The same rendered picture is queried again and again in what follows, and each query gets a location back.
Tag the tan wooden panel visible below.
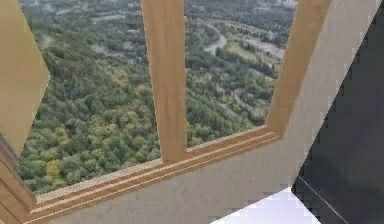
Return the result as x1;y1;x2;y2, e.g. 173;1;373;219
0;0;51;157

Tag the wooden framed window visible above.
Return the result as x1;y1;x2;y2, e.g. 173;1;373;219
0;0;334;224

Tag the black cabinet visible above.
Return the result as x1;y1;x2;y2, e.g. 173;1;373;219
291;3;384;224

